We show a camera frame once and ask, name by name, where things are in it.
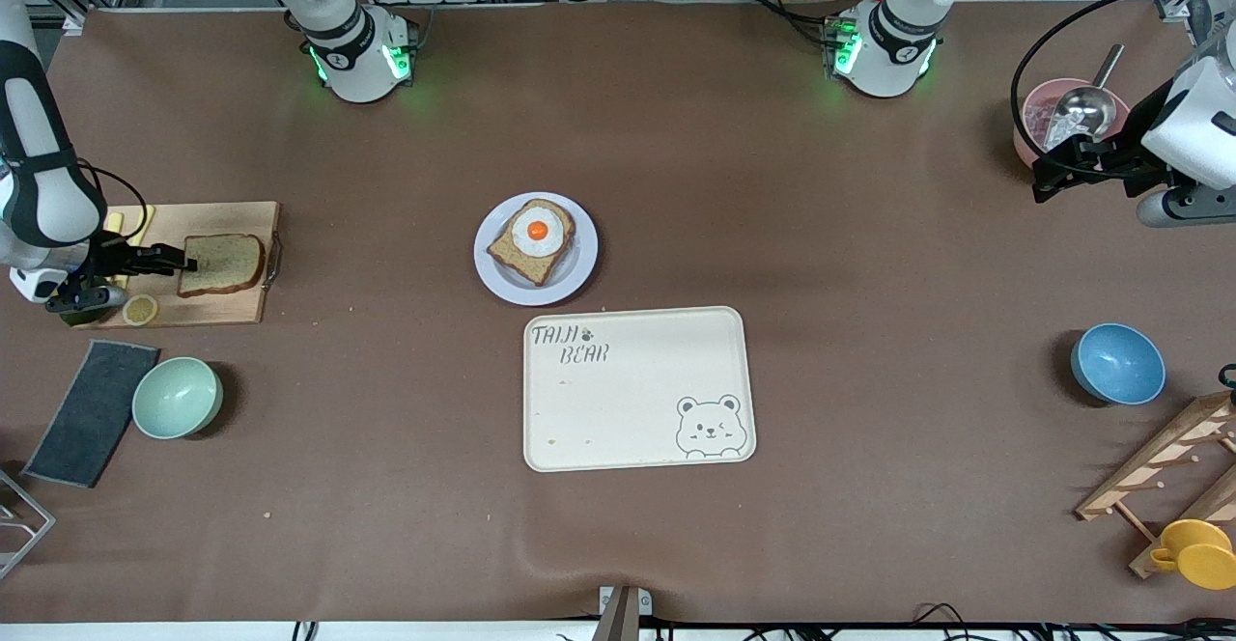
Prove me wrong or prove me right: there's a dark grey cloth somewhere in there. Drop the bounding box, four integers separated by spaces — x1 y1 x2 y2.
21 339 160 488

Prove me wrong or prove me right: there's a white round plate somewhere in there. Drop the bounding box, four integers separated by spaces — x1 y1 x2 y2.
473 191 600 307

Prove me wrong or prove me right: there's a grey metal camera bracket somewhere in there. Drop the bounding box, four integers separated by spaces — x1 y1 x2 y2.
591 585 654 641

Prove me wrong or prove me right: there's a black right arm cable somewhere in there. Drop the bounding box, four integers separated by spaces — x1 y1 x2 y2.
77 163 151 241

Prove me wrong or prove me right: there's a wooden cutting board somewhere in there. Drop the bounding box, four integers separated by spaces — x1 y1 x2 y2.
95 201 285 329

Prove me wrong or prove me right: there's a brown bread slice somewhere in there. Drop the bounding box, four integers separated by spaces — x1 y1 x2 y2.
179 233 266 298

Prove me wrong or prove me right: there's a metal scoop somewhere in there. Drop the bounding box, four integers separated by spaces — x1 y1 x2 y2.
1048 43 1126 145

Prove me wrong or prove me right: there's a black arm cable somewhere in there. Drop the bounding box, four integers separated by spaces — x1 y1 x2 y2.
1010 0 1236 181
77 163 151 241

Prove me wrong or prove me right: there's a yellow plastic knife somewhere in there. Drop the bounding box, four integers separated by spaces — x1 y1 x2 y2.
116 205 155 292

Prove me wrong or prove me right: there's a fried egg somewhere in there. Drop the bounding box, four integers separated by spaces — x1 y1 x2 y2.
510 207 567 258

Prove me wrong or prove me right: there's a cream tray with bear print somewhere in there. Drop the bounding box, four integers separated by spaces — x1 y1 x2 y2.
522 306 757 473

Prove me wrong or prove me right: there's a blue bowl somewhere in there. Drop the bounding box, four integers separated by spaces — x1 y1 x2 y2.
1070 322 1166 406

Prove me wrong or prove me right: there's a white wire rack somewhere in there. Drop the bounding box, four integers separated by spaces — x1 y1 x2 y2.
0 470 57 581

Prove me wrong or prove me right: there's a light green bowl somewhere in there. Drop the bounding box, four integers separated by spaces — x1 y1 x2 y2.
131 356 224 441

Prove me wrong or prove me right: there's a yellow cup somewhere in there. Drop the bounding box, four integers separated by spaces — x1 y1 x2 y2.
1149 518 1236 591

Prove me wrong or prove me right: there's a toast slice under egg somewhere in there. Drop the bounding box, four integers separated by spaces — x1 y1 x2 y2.
486 198 577 287

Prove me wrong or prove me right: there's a pink bowl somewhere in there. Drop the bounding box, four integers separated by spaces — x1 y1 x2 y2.
1012 77 1133 171

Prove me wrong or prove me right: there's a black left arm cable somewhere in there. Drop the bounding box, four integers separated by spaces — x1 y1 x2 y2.
1010 0 1236 181

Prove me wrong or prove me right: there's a wooden peg rack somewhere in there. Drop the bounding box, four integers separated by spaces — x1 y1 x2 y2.
1075 390 1236 580

